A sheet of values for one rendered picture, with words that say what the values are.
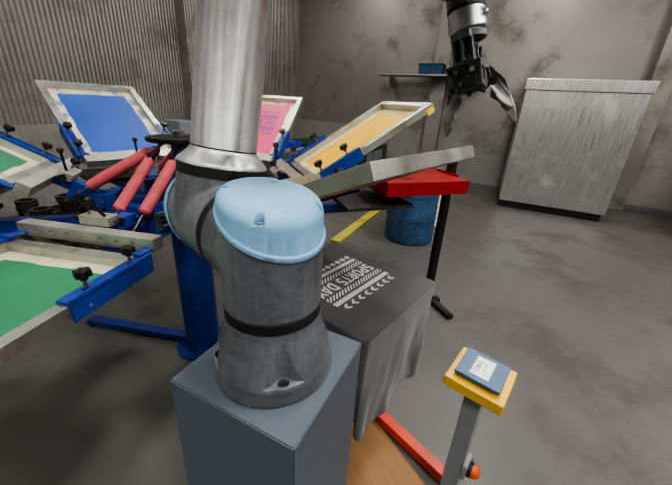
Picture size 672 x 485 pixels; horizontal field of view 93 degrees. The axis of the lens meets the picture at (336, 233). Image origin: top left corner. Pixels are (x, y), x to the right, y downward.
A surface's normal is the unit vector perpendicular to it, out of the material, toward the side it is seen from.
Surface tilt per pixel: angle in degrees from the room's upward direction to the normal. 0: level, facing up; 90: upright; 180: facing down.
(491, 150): 90
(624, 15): 90
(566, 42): 90
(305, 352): 72
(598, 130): 90
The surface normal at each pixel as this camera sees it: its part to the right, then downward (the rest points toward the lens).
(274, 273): 0.23, 0.37
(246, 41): 0.66, 0.31
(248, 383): -0.17, 0.06
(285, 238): 0.44, 0.32
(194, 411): -0.44, 0.31
